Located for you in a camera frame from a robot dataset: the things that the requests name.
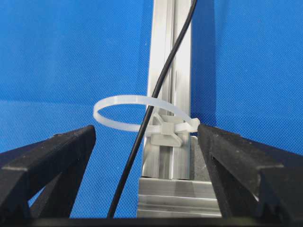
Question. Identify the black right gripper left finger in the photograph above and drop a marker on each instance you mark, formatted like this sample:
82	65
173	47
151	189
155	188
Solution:
41	180

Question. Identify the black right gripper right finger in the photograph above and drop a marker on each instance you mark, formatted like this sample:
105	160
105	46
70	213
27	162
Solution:
251	178

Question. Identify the white zip tie loop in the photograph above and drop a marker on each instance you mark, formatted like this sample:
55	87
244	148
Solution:
163	123

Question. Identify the blue table cloth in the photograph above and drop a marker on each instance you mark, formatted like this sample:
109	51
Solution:
59	57

